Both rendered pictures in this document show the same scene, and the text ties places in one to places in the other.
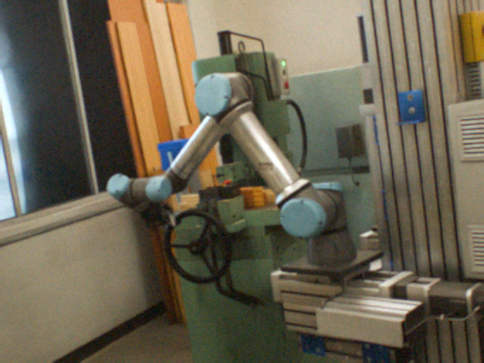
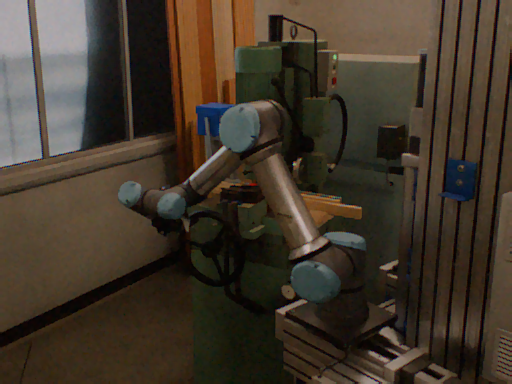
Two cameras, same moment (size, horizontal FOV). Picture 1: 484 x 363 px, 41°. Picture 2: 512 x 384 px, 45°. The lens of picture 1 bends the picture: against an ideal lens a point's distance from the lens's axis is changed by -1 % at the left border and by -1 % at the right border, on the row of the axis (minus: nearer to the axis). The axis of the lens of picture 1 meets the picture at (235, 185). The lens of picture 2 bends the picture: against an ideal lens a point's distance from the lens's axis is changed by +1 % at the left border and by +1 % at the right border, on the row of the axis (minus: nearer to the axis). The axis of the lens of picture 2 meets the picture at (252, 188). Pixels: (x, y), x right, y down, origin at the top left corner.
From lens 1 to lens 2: 0.46 m
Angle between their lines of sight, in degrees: 9
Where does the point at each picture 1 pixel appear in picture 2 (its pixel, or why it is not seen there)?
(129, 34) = not seen: outside the picture
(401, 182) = (431, 253)
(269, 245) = (284, 255)
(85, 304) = (105, 249)
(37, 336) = (50, 279)
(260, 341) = (261, 345)
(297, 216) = (309, 280)
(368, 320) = not seen: outside the picture
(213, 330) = (217, 322)
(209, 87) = (236, 121)
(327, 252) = (337, 312)
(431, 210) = (459, 292)
